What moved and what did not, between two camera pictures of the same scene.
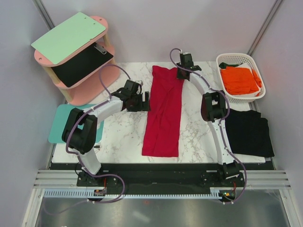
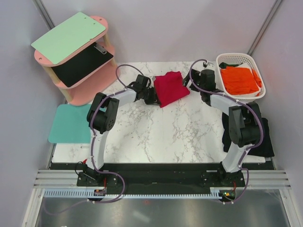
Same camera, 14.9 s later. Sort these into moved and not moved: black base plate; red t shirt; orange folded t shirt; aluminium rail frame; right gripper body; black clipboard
Moved: red t shirt; right gripper body
Not moved: black clipboard; black base plate; aluminium rail frame; orange folded t shirt
